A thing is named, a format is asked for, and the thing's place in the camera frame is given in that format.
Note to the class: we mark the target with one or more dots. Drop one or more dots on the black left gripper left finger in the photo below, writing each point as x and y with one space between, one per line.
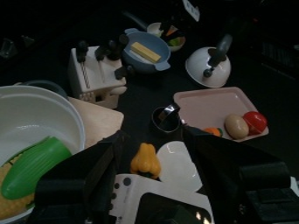
77 175

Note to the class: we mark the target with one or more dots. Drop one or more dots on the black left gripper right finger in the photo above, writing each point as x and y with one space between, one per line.
240 175

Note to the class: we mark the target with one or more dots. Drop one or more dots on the white plate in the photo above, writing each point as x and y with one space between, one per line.
179 167

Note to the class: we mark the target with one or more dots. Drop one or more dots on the orange toy carrot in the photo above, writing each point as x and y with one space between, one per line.
212 131

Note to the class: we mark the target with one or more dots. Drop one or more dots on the orange pepper toy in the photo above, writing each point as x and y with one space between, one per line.
144 162

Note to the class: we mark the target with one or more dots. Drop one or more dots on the red toy tomato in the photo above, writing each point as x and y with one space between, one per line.
256 121

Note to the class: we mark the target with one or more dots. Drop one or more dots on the white toy pot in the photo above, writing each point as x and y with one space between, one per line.
34 113

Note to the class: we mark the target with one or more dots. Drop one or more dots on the pink tray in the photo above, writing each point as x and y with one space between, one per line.
205 105

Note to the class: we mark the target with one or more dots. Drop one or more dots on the shiny metal cup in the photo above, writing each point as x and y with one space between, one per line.
167 119

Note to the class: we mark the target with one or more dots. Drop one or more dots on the white toy knife block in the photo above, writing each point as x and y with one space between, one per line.
97 81

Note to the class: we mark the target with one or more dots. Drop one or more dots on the yellow toy butter block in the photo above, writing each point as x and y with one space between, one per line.
145 52

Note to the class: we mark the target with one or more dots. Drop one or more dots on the green toy food piece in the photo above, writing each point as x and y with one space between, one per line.
176 41

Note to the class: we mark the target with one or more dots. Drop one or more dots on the blue toy pot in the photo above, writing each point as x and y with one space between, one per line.
151 40

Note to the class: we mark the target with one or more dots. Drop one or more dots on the orange toy food piece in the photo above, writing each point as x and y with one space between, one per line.
171 30

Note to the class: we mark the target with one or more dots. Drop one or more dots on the small white bowl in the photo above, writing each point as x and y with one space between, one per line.
155 29

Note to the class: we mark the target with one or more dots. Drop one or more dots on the white paper label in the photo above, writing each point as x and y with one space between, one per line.
191 10

